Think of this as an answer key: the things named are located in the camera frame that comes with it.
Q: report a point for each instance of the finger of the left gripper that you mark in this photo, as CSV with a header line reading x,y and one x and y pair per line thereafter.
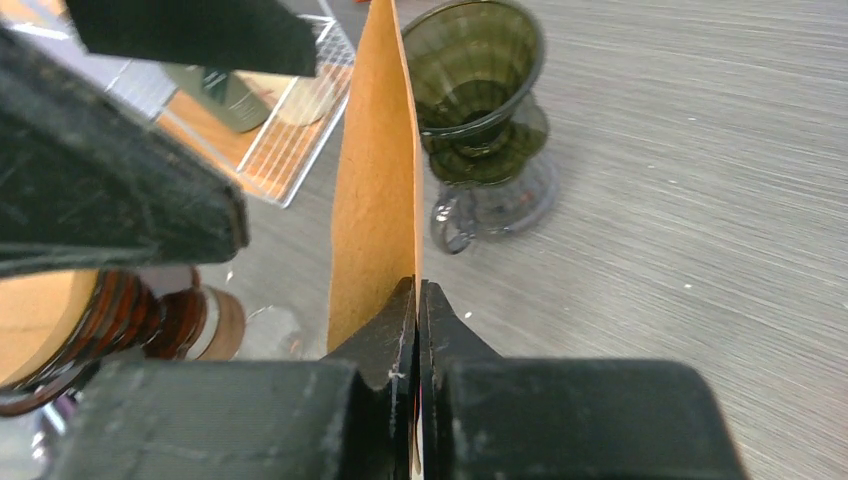
x,y
251,35
86,184

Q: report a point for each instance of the clear glass carafe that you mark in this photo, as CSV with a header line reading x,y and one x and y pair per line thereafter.
x,y
29,443

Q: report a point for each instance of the green pump bottle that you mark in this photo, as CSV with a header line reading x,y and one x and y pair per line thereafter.
x,y
222,93

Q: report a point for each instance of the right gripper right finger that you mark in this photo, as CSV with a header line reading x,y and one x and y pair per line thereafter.
x,y
487,416

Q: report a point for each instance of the brown plastic coffee dripper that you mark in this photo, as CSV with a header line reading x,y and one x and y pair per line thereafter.
x,y
197,323

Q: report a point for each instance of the white wire shelf rack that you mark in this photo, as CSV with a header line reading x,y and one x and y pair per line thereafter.
x,y
270,161

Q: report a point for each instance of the cream pump bottle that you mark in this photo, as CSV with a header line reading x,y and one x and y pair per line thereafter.
x,y
306,100

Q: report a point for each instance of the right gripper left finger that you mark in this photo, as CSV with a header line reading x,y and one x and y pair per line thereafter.
x,y
349,415

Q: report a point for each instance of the dark green coffee dripper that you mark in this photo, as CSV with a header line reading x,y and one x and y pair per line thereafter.
x,y
472,67

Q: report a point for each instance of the brown paper coffee filter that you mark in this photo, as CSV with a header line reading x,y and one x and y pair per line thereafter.
x,y
38,314
376,219

